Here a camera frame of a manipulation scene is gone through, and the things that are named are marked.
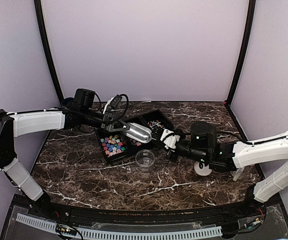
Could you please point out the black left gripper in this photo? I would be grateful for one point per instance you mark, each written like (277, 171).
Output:
(108, 115)

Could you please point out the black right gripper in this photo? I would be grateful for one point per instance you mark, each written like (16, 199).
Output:
(170, 156)

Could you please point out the metal candy scoop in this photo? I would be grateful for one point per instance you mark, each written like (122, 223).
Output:
(142, 133)

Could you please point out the black three-compartment candy tray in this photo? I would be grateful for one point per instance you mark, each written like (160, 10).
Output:
(116, 146)

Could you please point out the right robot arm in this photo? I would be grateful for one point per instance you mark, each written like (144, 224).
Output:
(231, 156)

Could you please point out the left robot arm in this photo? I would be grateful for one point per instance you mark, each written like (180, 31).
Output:
(21, 126)

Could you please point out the white round lid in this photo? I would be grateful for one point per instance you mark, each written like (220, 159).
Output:
(202, 170)

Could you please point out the clear plastic cup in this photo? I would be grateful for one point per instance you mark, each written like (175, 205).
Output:
(145, 159)

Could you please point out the white ceramic mug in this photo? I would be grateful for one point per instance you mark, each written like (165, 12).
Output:
(236, 174)

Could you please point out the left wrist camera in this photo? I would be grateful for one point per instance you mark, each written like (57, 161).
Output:
(112, 103)

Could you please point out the white slotted cable duct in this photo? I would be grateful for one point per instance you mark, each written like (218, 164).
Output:
(110, 231)

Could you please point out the black frame post right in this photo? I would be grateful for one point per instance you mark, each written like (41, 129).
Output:
(242, 52)

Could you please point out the black frame post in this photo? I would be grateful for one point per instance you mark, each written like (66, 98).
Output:
(46, 48)
(242, 52)

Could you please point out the black frame post left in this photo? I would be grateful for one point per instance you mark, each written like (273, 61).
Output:
(46, 48)

